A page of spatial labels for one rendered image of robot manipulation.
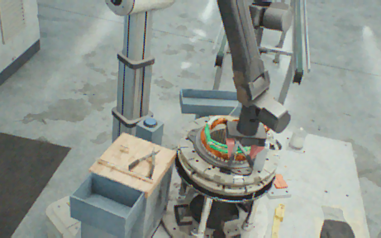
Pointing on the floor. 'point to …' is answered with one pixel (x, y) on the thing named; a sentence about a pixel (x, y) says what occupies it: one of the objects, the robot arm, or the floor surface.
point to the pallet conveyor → (296, 71)
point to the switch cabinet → (5, 40)
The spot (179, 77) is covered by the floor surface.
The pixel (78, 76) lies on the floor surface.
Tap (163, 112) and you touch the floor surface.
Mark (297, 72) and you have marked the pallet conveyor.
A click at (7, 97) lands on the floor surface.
